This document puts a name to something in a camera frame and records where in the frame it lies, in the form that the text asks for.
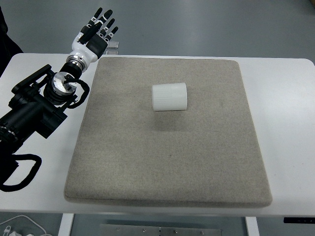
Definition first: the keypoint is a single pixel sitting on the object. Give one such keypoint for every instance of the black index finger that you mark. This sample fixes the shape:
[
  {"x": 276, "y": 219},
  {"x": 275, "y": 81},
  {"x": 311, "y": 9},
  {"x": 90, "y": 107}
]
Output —
[{"x": 93, "y": 20}]

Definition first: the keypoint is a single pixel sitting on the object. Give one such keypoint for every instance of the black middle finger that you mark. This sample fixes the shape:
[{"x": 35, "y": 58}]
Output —
[{"x": 104, "y": 18}]

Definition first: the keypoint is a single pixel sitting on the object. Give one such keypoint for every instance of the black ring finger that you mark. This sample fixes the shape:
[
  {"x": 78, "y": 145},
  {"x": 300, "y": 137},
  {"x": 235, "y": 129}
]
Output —
[{"x": 106, "y": 28}]

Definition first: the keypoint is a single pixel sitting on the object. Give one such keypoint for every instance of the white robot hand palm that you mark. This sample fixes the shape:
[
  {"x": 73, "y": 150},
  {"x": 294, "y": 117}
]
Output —
[{"x": 82, "y": 56}]

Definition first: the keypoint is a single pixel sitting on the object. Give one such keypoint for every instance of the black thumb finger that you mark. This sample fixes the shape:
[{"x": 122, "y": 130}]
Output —
[{"x": 89, "y": 31}]

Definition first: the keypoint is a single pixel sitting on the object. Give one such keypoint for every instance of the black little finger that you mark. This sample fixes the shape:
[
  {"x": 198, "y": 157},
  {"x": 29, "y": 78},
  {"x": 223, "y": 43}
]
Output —
[{"x": 109, "y": 36}]

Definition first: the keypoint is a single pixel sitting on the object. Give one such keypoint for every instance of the white ribbed cup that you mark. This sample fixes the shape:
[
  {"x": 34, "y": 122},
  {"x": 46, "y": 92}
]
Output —
[{"x": 169, "y": 97}]

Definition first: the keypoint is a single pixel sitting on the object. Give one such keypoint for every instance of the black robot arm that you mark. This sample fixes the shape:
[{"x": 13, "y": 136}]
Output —
[{"x": 40, "y": 100}]

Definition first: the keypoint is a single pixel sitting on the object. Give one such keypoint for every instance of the small clear plastic piece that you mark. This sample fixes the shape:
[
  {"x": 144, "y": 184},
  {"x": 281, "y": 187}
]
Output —
[{"x": 112, "y": 48}]

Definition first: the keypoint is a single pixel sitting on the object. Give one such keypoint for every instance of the dark clothed person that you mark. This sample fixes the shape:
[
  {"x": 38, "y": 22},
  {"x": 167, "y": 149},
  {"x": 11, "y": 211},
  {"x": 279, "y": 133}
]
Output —
[{"x": 8, "y": 48}]

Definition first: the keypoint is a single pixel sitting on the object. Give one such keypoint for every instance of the beige fabric mat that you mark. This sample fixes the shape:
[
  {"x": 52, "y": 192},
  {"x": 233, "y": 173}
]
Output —
[{"x": 206, "y": 156}]

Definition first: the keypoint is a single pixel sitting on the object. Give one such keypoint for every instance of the black table control panel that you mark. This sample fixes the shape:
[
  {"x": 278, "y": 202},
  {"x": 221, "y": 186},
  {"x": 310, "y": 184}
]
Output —
[{"x": 299, "y": 220}]

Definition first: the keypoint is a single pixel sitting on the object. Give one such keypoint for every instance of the white table frame leg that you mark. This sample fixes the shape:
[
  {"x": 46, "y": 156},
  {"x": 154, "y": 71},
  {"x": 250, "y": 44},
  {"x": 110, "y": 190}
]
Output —
[{"x": 66, "y": 224}]

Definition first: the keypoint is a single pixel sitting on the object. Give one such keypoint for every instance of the grey metal base plate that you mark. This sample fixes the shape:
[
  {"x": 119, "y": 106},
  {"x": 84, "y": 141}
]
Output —
[{"x": 133, "y": 230}]

